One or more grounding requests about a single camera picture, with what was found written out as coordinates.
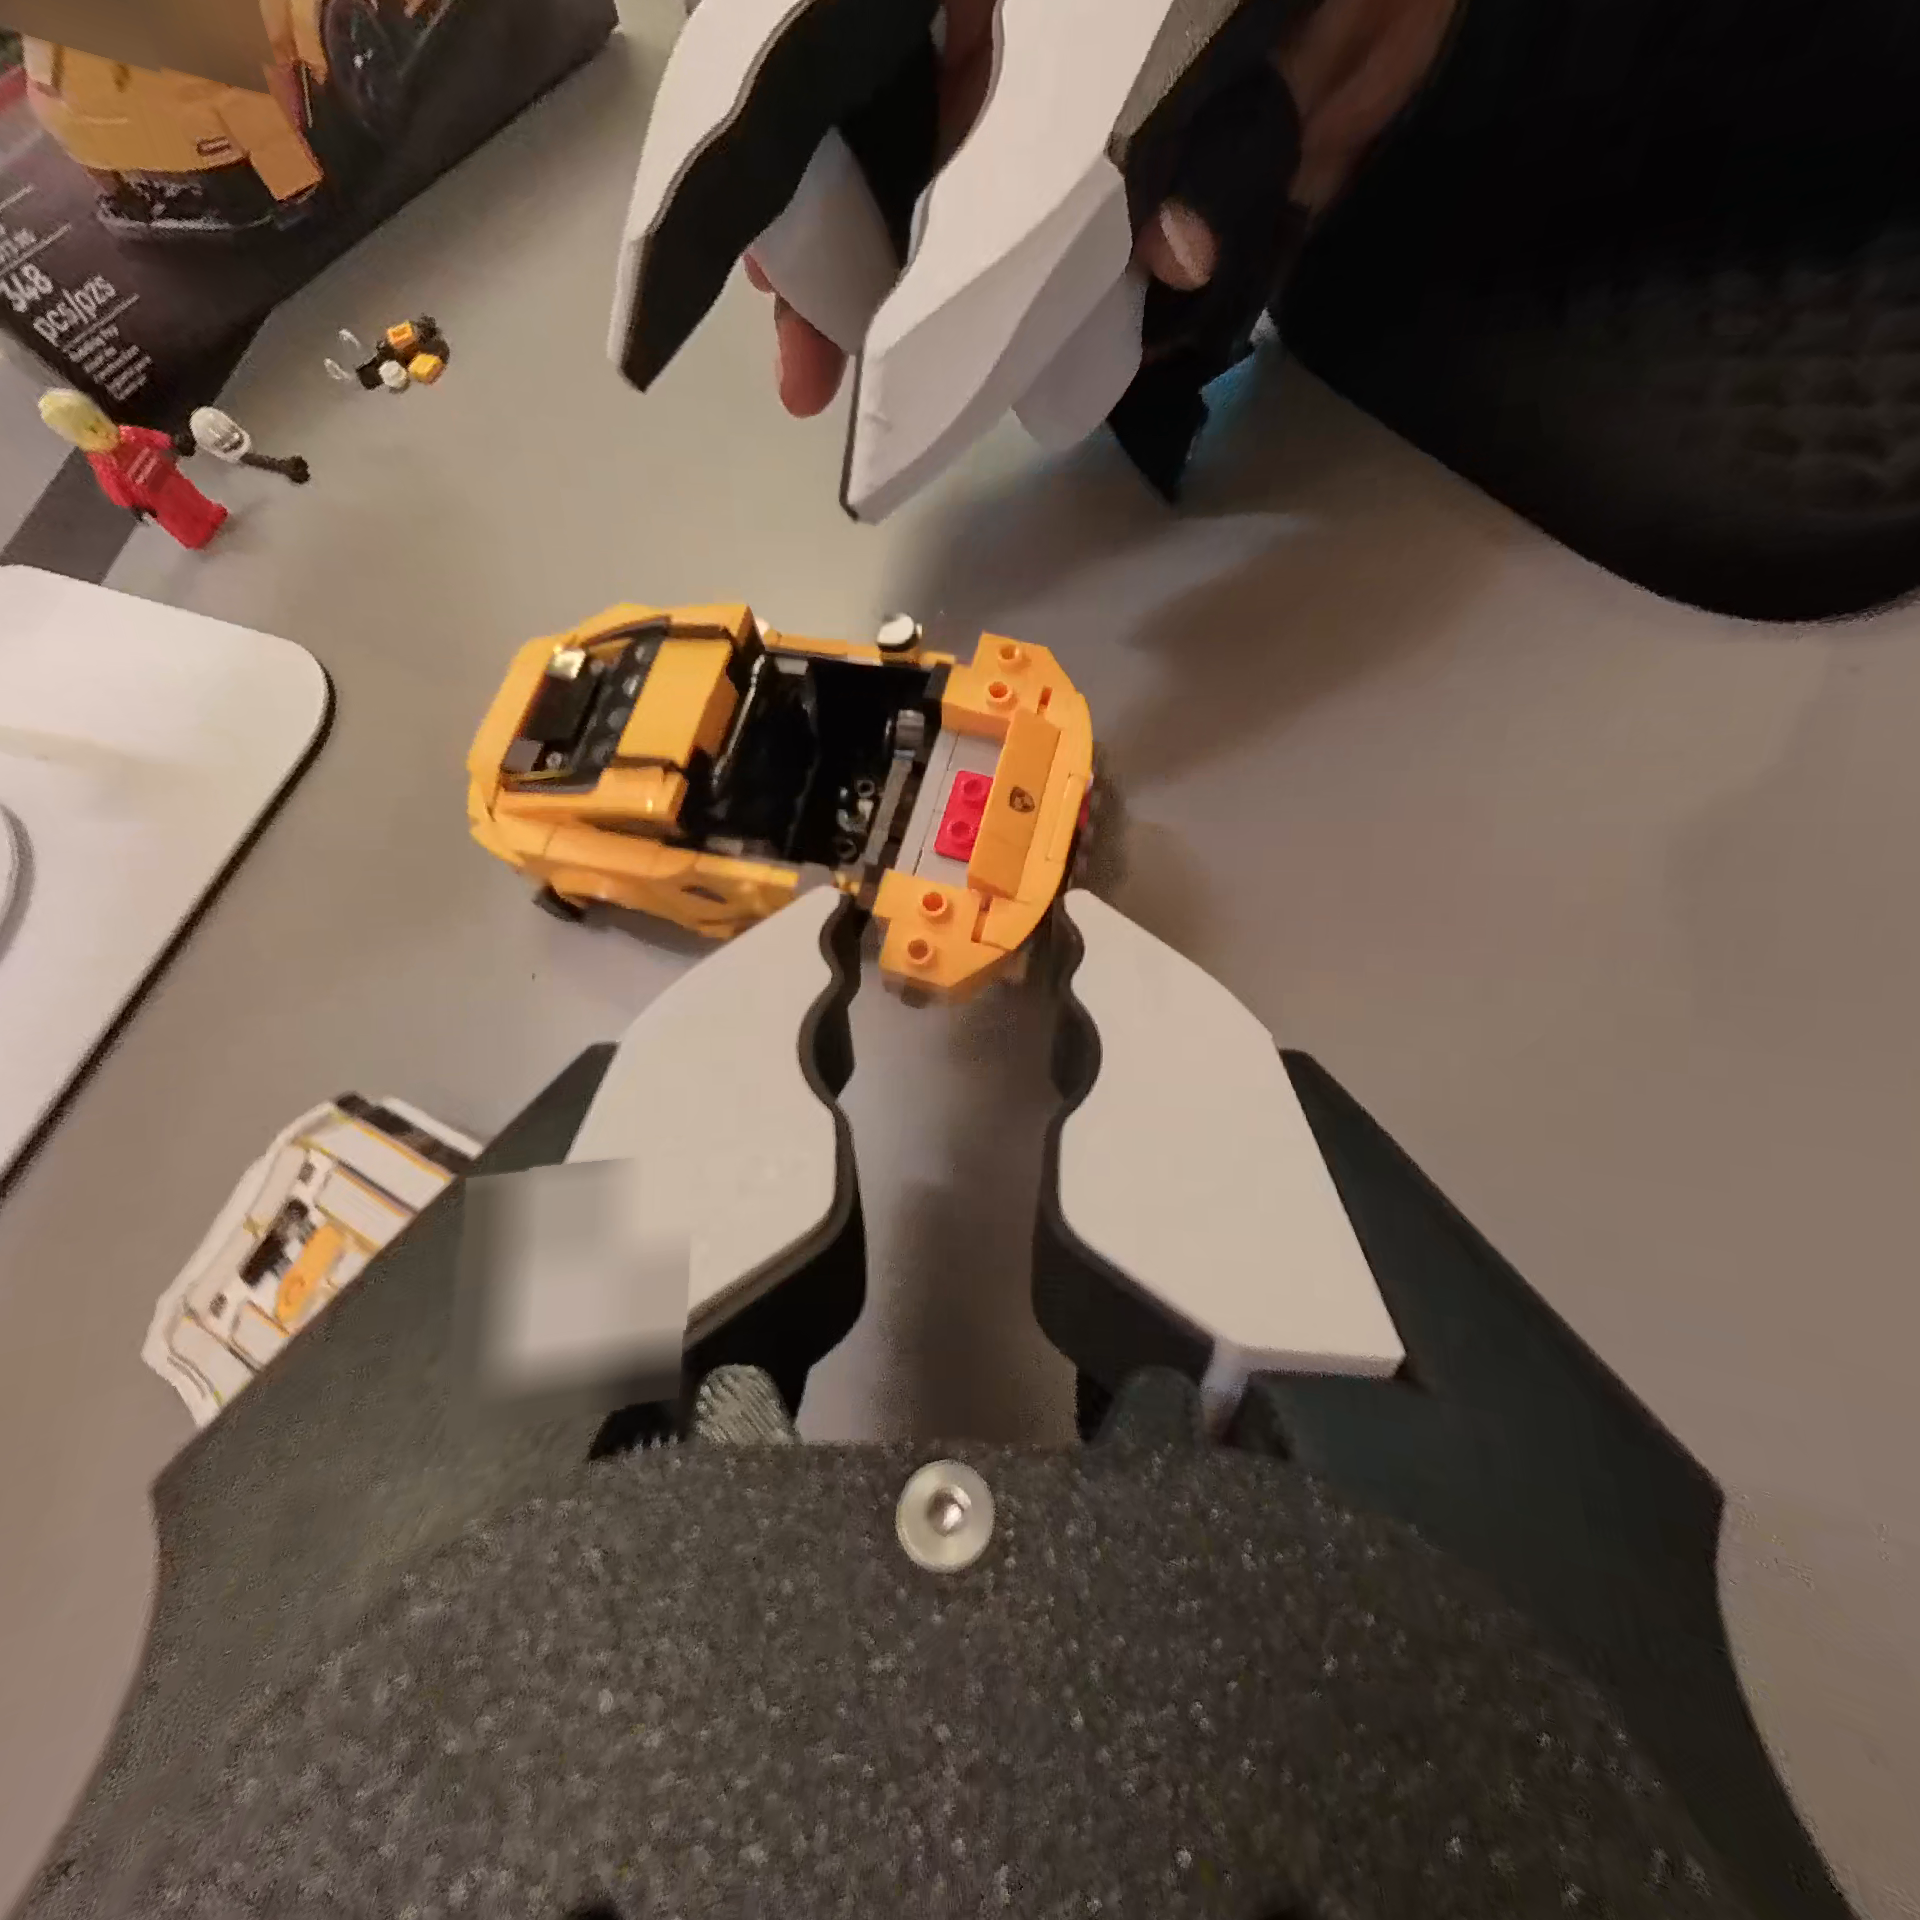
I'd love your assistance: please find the orange red grey lego assembly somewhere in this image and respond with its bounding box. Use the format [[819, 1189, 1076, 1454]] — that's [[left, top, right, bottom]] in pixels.
[[861, 628, 1105, 998]]

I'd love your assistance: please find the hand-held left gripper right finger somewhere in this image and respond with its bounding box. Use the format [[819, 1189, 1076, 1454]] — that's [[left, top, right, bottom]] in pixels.
[[1035, 890, 1409, 1383]]

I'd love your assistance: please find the yellow lego car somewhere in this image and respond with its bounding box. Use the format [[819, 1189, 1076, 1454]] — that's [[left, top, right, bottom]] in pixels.
[[465, 599, 969, 951]]

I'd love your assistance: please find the sticker sheet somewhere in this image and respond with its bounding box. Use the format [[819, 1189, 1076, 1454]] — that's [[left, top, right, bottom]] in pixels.
[[140, 1089, 485, 1430]]

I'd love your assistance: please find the red lego minifigure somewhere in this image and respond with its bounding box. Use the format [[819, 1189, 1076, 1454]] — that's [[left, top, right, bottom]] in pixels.
[[35, 381, 235, 552]]

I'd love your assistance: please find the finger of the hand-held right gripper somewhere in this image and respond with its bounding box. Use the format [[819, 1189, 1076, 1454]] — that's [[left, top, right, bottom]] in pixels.
[[607, 0, 922, 396], [839, 0, 1190, 527]]

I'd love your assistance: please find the lego set box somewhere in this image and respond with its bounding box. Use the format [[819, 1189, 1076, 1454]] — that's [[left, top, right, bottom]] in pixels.
[[0, 0, 627, 424]]

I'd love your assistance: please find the small lego parts cluster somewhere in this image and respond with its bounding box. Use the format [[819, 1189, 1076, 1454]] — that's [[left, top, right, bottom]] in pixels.
[[322, 311, 454, 398]]

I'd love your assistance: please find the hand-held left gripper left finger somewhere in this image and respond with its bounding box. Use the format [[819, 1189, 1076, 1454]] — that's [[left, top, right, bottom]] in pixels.
[[563, 886, 874, 1336]]

